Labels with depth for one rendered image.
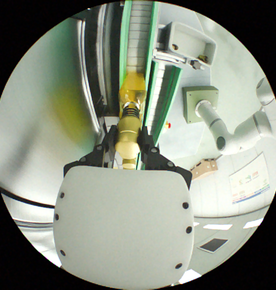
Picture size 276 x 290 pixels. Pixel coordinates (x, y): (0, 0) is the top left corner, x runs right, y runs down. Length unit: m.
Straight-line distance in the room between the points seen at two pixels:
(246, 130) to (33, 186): 0.50
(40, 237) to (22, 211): 0.06
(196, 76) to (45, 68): 0.59
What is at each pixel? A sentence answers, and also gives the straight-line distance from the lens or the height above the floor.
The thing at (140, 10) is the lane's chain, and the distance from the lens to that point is 0.42.
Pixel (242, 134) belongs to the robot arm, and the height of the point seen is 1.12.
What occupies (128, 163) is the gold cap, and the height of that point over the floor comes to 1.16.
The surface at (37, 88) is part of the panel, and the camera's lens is 0.16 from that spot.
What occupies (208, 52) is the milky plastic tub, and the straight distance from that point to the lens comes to 0.56.
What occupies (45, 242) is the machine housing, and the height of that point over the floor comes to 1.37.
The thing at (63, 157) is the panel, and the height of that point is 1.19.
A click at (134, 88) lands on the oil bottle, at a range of 0.20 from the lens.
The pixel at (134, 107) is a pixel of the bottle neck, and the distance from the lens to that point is 0.16.
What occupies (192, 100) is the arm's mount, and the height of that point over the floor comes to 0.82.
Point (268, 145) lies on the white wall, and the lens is 3.62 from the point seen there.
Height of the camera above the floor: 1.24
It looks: 34 degrees down
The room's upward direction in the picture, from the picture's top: 179 degrees counter-clockwise
